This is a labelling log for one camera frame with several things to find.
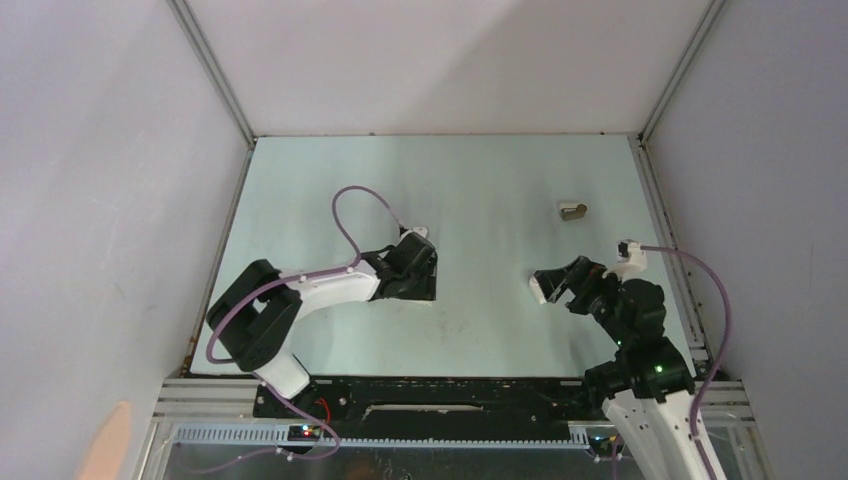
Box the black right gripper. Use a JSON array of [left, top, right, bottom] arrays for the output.
[[533, 254, 629, 345]]

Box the white stapler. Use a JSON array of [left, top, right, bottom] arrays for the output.
[[528, 275, 548, 305]]

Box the small beige brown stapler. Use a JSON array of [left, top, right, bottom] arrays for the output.
[[557, 202, 588, 222]]

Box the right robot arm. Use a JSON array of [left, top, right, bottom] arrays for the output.
[[529, 253, 726, 479]]

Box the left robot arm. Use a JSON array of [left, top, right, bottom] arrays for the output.
[[206, 230, 438, 417]]

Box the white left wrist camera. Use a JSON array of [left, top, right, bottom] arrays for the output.
[[399, 226, 429, 240]]

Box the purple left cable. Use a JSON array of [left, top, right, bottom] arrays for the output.
[[204, 185, 407, 366]]

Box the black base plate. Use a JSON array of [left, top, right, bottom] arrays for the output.
[[292, 375, 606, 440]]

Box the grey cable duct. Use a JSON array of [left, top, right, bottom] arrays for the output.
[[172, 423, 590, 449]]

